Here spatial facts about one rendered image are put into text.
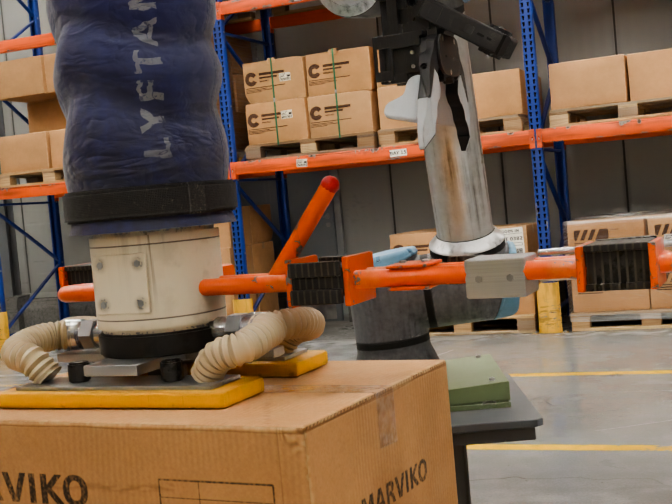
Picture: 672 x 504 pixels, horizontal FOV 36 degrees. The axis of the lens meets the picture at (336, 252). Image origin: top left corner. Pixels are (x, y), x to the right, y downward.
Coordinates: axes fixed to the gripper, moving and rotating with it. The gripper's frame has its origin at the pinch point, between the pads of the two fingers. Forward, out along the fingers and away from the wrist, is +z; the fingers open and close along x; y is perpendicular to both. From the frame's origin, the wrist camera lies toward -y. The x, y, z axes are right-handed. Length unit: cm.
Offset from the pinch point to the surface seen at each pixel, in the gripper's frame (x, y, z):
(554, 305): -692, 155, 99
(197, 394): 15.0, 28.0, 25.4
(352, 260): 3.0, 12.3, 11.8
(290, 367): -3.9, 25.6, 25.7
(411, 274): 3.4, 4.8, 13.8
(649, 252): 4.3, -22.1, 12.8
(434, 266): 2.6, 2.2, 13.1
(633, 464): -314, 37, 122
